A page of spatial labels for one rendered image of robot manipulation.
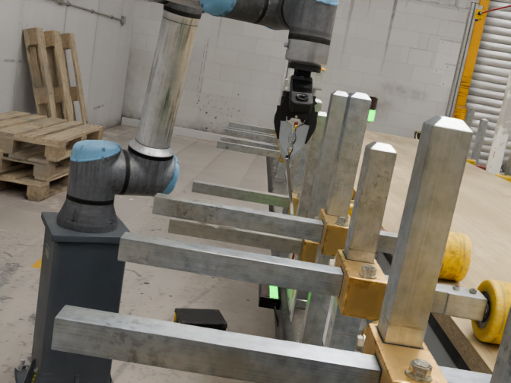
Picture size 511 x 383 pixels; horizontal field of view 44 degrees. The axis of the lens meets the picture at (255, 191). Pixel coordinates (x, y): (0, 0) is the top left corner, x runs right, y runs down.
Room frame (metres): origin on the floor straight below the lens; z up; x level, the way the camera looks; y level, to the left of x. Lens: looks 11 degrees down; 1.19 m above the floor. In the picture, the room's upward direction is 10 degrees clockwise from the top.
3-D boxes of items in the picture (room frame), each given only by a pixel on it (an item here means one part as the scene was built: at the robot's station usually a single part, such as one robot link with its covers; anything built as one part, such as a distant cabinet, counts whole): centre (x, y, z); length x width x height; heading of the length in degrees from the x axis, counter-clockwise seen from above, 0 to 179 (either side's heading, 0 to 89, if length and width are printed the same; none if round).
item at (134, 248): (0.76, -0.09, 0.95); 0.50 x 0.04 x 0.04; 91
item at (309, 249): (1.28, -0.14, 0.85); 0.14 x 0.06 x 0.05; 1
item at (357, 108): (1.05, -0.14, 0.94); 0.04 x 0.04 x 0.48; 1
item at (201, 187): (1.76, -0.04, 0.83); 0.44 x 0.03 x 0.04; 91
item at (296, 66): (1.37, -0.06, 1.15); 0.09 x 0.08 x 0.12; 1
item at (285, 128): (1.36, -0.04, 1.05); 0.06 x 0.03 x 0.09; 1
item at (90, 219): (1.96, 0.52, 0.65); 0.19 x 0.19 x 0.10
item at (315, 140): (1.55, -0.13, 0.87); 0.04 x 0.04 x 0.48; 1
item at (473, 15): (4.14, -1.18, 1.25); 0.15 x 0.08 x 1.10; 1
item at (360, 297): (0.78, -0.15, 0.95); 0.14 x 0.06 x 0.05; 1
